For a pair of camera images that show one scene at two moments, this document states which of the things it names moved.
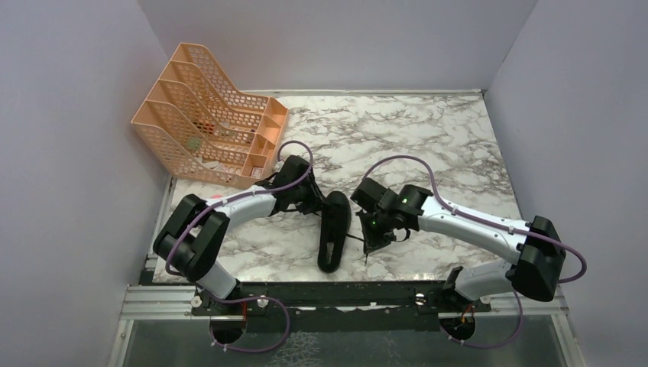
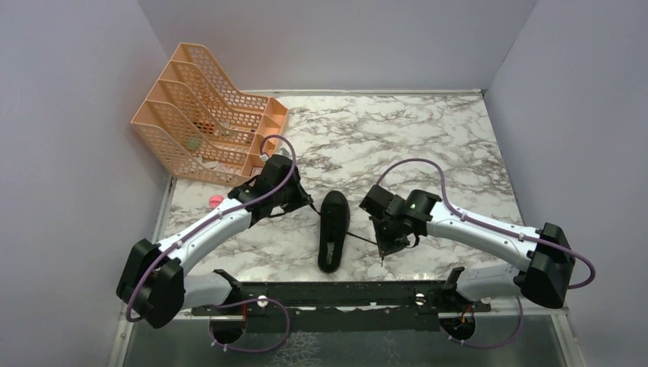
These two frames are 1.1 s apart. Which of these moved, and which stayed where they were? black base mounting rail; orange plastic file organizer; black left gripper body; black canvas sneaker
Moved: black left gripper body
Stayed: orange plastic file organizer; black base mounting rail; black canvas sneaker
